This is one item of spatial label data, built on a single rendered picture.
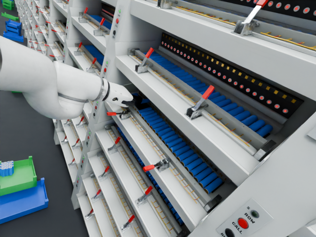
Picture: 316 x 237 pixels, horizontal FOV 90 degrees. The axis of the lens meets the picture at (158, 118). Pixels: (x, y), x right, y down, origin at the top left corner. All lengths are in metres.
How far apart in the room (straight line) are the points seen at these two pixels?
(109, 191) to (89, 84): 0.56
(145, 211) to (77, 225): 0.85
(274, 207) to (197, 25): 0.39
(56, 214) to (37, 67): 1.22
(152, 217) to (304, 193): 0.47
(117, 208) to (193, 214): 0.47
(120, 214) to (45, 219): 0.71
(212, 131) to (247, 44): 0.19
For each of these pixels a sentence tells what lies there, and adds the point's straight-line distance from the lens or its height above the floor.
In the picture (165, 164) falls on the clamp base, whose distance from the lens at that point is 0.50.
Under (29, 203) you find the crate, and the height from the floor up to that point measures 0.00.
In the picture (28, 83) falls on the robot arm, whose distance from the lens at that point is 0.38.
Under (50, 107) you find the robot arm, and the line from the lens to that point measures 0.45.
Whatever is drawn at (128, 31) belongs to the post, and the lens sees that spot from 0.71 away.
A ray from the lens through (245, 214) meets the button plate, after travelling 0.39.
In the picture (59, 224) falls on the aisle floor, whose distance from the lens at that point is 1.45.
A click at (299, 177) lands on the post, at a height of 1.22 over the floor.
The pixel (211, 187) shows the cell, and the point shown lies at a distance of 0.51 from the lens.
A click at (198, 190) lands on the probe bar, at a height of 1.01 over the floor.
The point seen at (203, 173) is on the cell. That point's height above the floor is 1.02.
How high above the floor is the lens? 1.32
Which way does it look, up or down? 27 degrees down
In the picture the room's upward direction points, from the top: 26 degrees clockwise
